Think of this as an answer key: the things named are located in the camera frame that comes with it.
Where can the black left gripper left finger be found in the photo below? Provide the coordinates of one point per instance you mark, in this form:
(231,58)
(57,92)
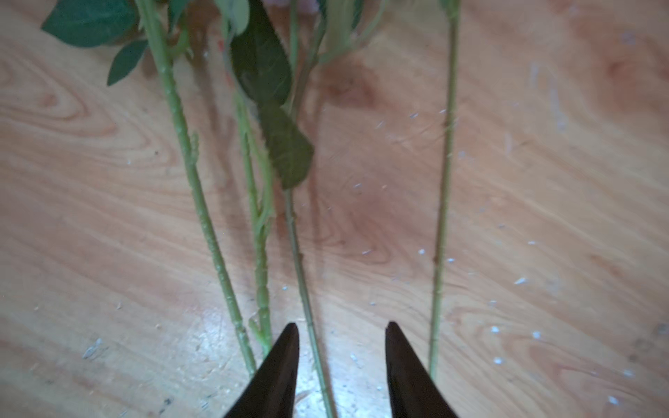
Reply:
(271,392)

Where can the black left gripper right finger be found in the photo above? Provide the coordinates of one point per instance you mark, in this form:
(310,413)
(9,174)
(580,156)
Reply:
(412,391)

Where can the blue and white flowers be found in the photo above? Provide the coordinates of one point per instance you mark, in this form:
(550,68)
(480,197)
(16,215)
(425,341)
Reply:
(159,27)

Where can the small blue flower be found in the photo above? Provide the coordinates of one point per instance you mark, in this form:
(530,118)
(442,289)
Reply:
(452,10)

